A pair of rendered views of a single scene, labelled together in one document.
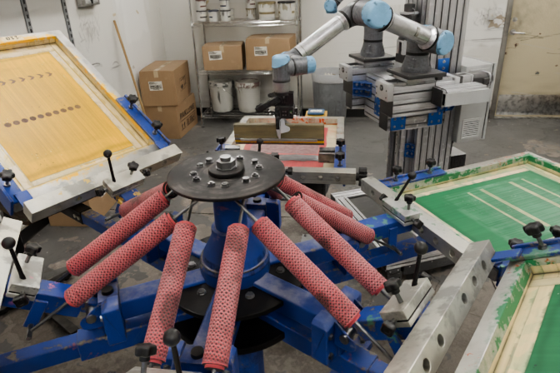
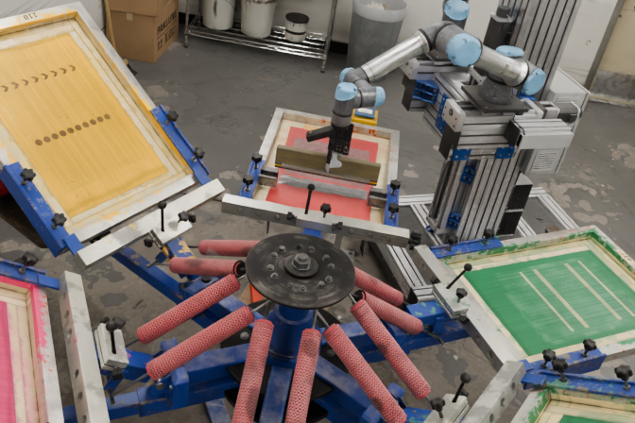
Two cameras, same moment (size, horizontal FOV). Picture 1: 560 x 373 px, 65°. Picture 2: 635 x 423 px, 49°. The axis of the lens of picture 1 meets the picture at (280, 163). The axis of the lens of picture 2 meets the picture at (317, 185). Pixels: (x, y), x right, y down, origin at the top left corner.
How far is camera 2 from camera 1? 0.90 m
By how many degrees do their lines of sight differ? 12
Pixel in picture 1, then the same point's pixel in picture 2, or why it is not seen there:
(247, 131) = (292, 158)
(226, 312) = (301, 410)
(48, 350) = (114, 407)
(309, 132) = (363, 171)
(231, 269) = (306, 373)
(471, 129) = (544, 161)
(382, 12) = (470, 50)
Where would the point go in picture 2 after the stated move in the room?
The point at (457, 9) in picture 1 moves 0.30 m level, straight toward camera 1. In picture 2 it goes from (559, 26) to (555, 49)
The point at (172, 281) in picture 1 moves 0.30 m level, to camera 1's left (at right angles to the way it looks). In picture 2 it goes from (255, 377) to (129, 367)
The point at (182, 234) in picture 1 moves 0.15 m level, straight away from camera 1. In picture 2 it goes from (263, 333) to (250, 292)
